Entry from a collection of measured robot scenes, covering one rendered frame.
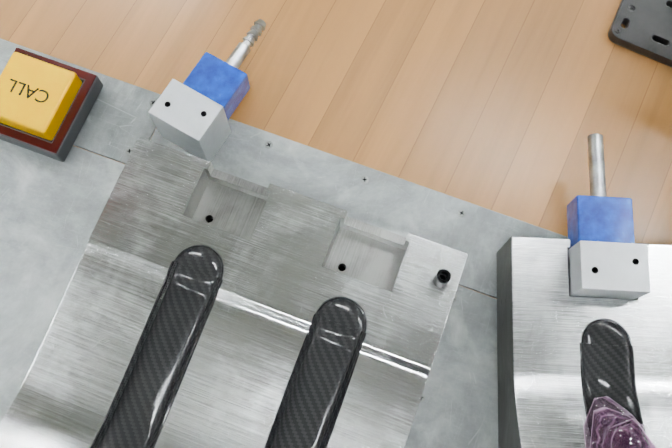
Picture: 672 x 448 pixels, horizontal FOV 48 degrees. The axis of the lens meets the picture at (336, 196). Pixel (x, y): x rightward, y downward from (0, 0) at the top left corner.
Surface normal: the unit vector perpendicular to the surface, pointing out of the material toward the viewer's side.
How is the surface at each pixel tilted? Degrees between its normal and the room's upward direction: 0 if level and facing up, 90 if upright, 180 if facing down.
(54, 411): 9
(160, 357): 3
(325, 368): 4
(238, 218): 0
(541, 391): 14
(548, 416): 24
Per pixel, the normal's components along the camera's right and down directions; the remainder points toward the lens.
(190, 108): 0.01, -0.30
